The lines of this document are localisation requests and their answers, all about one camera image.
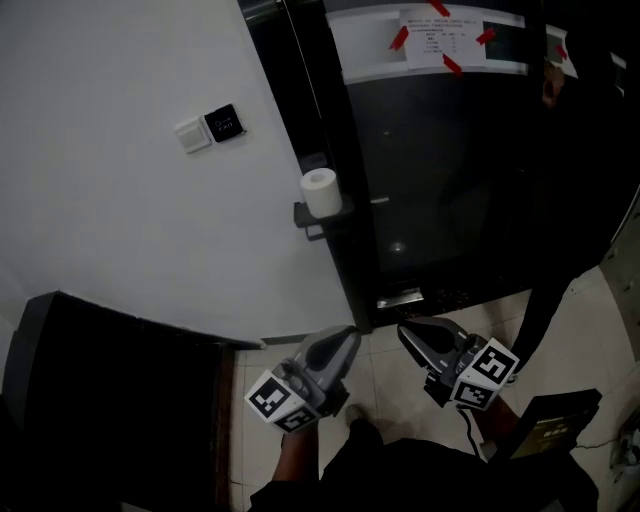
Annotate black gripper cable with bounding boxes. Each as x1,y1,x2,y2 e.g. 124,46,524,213
456,405,490,459

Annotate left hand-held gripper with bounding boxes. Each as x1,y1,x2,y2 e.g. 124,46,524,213
243,325,363,437

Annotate black glass door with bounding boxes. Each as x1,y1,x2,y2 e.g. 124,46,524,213
238,0,551,335

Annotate metal door floor hinge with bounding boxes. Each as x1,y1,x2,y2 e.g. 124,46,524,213
375,286,426,311

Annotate person's black trousers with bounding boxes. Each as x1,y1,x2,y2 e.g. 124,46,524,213
248,418,601,512

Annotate black toilet paper holder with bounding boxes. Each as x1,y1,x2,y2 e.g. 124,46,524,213
293,194,357,243

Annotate white toilet paper roll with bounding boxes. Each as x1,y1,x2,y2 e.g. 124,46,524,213
299,168,344,219

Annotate person's shoe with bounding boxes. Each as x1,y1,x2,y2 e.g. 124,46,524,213
344,403,372,429

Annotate white paper notice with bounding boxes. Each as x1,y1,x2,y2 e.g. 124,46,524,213
399,4,489,72

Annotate person's left forearm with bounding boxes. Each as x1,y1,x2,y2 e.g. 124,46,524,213
269,418,324,484

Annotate black cabinet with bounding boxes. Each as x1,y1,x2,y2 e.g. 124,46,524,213
0,289,267,512

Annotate person's right forearm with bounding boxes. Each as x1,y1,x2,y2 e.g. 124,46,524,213
467,398,522,454

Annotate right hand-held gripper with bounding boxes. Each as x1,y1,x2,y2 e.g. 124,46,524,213
396,315,519,412

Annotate black door release button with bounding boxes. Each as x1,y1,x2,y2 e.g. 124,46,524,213
203,102,248,145

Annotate white wall switch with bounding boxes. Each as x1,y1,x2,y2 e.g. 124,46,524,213
174,117,213,155

